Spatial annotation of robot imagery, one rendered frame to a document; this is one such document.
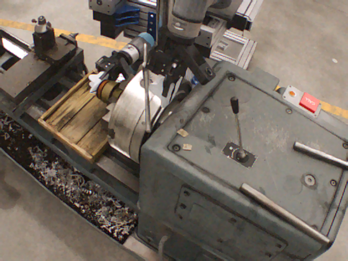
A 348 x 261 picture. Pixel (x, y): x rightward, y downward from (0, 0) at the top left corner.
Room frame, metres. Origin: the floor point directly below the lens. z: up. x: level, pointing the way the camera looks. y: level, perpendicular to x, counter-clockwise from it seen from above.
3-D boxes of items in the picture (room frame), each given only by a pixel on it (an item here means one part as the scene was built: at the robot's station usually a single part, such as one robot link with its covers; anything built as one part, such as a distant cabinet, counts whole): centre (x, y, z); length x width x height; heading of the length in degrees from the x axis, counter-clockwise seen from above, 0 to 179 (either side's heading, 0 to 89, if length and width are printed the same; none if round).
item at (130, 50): (1.03, 0.22, 1.08); 0.08 x 0.05 x 0.08; 65
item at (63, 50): (1.09, 0.60, 0.99); 0.20 x 0.10 x 0.05; 65
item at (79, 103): (0.88, 0.34, 0.89); 0.36 x 0.30 x 0.04; 155
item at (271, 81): (0.84, -0.26, 1.24); 0.09 x 0.08 x 0.03; 65
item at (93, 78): (0.87, 0.31, 1.09); 0.09 x 0.06 x 0.03; 155
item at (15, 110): (1.05, 0.70, 0.90); 0.47 x 0.30 x 0.06; 155
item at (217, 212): (0.61, -0.28, 1.06); 0.59 x 0.48 x 0.39; 65
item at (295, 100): (0.78, -0.39, 1.23); 0.13 x 0.08 x 0.05; 65
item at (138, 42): (1.10, 0.19, 1.07); 0.11 x 0.08 x 0.09; 155
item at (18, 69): (1.05, 0.65, 0.95); 0.43 x 0.17 x 0.05; 155
